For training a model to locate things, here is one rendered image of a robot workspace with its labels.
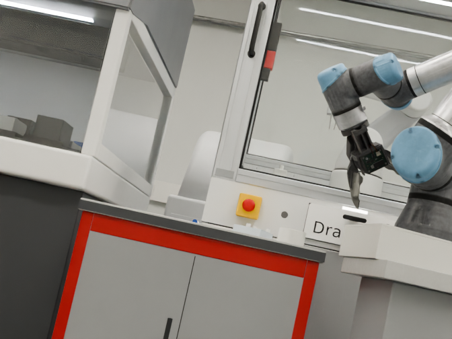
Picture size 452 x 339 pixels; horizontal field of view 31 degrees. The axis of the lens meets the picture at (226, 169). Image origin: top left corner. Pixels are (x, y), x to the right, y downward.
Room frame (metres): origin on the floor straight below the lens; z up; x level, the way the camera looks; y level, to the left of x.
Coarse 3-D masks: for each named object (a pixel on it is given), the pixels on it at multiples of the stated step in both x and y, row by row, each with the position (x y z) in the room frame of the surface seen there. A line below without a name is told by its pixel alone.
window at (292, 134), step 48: (288, 0) 2.61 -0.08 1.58; (336, 0) 2.60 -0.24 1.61; (384, 0) 2.59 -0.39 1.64; (432, 0) 2.58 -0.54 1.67; (288, 48) 2.61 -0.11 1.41; (336, 48) 2.60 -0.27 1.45; (384, 48) 2.59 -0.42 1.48; (432, 48) 2.57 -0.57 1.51; (288, 96) 2.61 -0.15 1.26; (432, 96) 2.57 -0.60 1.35; (288, 144) 2.60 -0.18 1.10; (336, 144) 2.59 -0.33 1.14; (384, 144) 2.58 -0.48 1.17; (384, 192) 2.58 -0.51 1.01
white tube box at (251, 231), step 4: (236, 228) 2.36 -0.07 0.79; (240, 228) 2.35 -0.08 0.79; (244, 228) 2.35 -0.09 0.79; (248, 228) 2.34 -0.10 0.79; (252, 228) 2.34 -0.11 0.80; (244, 232) 2.35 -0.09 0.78; (248, 232) 2.34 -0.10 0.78; (252, 232) 2.34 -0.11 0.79; (256, 232) 2.33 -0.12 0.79; (260, 232) 2.33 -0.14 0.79; (264, 232) 2.37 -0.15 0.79; (260, 236) 2.34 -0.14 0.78; (264, 236) 2.37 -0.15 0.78; (268, 236) 2.41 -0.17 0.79
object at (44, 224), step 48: (96, 0) 2.39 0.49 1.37; (144, 0) 2.54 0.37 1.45; (144, 48) 2.77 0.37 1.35; (96, 96) 2.40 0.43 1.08; (0, 144) 2.40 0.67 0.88; (96, 144) 2.40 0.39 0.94; (0, 192) 2.47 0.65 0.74; (48, 192) 2.46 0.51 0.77; (96, 192) 2.54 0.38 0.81; (144, 192) 3.41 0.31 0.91; (0, 240) 2.47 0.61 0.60; (48, 240) 2.46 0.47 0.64; (0, 288) 2.47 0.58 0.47; (48, 288) 2.45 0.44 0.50; (0, 336) 2.46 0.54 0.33; (48, 336) 2.46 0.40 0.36
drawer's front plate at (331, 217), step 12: (312, 204) 2.56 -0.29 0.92; (312, 216) 2.56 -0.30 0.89; (324, 216) 2.56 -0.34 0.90; (336, 216) 2.55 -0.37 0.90; (360, 216) 2.55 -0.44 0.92; (372, 216) 2.55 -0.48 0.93; (312, 228) 2.56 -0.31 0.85; (324, 228) 2.56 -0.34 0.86; (324, 240) 2.56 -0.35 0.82; (336, 240) 2.55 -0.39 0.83
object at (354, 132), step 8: (352, 128) 1.94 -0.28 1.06; (360, 128) 1.96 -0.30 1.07; (344, 136) 1.97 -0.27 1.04; (352, 136) 1.95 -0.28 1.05; (360, 136) 1.95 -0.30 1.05; (368, 136) 1.94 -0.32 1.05; (360, 144) 1.96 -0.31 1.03; (368, 144) 1.96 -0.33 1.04; (376, 144) 1.97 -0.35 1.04; (352, 152) 2.00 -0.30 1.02; (360, 152) 1.96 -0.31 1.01; (368, 152) 1.94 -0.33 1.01; (376, 152) 1.94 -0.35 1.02; (384, 152) 1.94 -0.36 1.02; (360, 160) 1.98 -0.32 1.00; (368, 160) 1.95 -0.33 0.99; (376, 160) 1.95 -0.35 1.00; (384, 160) 1.95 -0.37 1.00; (360, 168) 1.97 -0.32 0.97; (368, 168) 1.95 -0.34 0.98; (376, 168) 1.95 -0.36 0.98
